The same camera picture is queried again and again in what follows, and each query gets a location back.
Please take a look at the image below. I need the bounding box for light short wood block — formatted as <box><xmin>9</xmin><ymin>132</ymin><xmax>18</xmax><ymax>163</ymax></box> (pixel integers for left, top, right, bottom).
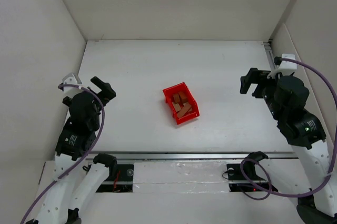
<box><xmin>179</xmin><ymin>91</ymin><xmax>188</xmax><ymax>103</ymax></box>

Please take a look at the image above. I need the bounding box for light long wood block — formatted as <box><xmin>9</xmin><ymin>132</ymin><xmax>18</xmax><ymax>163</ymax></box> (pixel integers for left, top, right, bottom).
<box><xmin>177</xmin><ymin>103</ymin><xmax>192</xmax><ymax>118</ymax></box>

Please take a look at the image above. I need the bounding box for red plastic bin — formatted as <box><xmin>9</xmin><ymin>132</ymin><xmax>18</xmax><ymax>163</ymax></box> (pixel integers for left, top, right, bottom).
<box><xmin>163</xmin><ymin>82</ymin><xmax>200</xmax><ymax>125</ymax></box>

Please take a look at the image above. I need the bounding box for reddish long wood block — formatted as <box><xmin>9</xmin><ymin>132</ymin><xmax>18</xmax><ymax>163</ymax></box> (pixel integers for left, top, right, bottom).
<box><xmin>172</xmin><ymin>102</ymin><xmax>181</xmax><ymax>113</ymax></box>

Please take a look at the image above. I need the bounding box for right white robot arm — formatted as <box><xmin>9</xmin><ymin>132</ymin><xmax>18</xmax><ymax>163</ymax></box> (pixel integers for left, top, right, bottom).
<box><xmin>240</xmin><ymin>68</ymin><xmax>336</xmax><ymax>223</ymax></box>

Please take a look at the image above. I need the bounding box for reddish short wood block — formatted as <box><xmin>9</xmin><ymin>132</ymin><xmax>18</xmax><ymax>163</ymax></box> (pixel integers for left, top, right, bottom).
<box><xmin>173</xmin><ymin>93</ymin><xmax>180</xmax><ymax>103</ymax></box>

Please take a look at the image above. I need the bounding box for white foam front panel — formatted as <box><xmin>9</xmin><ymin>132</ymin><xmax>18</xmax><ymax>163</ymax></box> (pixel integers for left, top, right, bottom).
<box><xmin>133</xmin><ymin>161</ymin><xmax>229</xmax><ymax>194</ymax></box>

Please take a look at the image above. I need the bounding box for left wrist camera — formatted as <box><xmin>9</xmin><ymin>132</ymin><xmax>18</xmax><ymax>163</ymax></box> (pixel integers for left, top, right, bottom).
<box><xmin>62</xmin><ymin>73</ymin><xmax>82</xmax><ymax>85</ymax></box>

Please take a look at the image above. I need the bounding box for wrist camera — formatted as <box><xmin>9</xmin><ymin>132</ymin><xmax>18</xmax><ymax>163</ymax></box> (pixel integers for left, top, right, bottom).
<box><xmin>274</xmin><ymin>54</ymin><xmax>297</xmax><ymax>75</ymax></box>
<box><xmin>62</xmin><ymin>73</ymin><xmax>82</xmax><ymax>85</ymax></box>

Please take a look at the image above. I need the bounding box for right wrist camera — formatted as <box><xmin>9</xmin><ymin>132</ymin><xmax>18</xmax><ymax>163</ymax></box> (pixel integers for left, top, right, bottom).
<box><xmin>274</xmin><ymin>54</ymin><xmax>297</xmax><ymax>75</ymax></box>

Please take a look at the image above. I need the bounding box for aluminium right rail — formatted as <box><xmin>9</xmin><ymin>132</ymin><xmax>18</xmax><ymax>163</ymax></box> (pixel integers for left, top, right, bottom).
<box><xmin>263</xmin><ymin>42</ymin><xmax>275</xmax><ymax>70</ymax></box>

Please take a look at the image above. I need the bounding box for aluminium rail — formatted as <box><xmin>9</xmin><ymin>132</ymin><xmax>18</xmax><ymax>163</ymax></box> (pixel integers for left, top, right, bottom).
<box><xmin>263</xmin><ymin>42</ymin><xmax>275</xmax><ymax>70</ymax></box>
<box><xmin>55</xmin><ymin>151</ymin><xmax>300</xmax><ymax>160</ymax></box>

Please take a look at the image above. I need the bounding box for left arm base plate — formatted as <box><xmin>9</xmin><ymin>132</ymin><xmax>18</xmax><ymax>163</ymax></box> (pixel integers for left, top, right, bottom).
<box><xmin>96</xmin><ymin>164</ymin><xmax>134</xmax><ymax>193</ymax></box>

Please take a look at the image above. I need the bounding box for aluminium front rail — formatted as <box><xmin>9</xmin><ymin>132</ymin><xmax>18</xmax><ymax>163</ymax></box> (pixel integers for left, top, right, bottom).
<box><xmin>55</xmin><ymin>151</ymin><xmax>300</xmax><ymax>160</ymax></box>

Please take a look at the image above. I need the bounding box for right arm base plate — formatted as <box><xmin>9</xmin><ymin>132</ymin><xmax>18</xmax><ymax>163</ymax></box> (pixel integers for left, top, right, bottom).
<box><xmin>226</xmin><ymin>163</ymin><xmax>279</xmax><ymax>193</ymax></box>

